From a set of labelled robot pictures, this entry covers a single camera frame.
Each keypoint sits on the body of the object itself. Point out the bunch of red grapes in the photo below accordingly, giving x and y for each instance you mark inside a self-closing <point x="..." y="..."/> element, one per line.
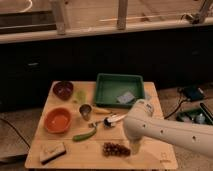
<point x="112" y="149"/>

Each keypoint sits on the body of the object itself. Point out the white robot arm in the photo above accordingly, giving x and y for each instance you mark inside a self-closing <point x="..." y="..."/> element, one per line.
<point x="139" y="122"/>

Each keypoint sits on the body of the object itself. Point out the dark maroon bowl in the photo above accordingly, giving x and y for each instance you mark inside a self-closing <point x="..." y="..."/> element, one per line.
<point x="63" y="90"/>

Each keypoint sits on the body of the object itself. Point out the orange red bowl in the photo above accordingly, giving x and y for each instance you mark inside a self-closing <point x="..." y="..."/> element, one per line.
<point x="57" y="120"/>

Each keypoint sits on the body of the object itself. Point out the green plastic tray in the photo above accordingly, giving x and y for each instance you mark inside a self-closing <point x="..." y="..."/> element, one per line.
<point x="110" y="86"/>

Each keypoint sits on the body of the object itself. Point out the pale green vegetable toy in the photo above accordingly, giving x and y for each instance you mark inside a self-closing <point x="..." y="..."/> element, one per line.
<point x="79" y="97"/>

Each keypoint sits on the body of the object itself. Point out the small metal cup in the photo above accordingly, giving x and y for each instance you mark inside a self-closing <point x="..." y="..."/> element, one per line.
<point x="85" y="111"/>

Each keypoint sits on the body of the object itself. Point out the green chili pepper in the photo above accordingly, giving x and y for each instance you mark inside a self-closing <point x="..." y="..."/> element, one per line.
<point x="82" y="137"/>

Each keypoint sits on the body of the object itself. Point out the black device on floor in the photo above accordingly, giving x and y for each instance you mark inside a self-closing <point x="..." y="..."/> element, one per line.
<point x="192" y="93"/>

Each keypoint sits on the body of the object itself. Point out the green bin with tools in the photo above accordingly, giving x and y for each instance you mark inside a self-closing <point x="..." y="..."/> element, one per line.
<point x="200" y="115"/>

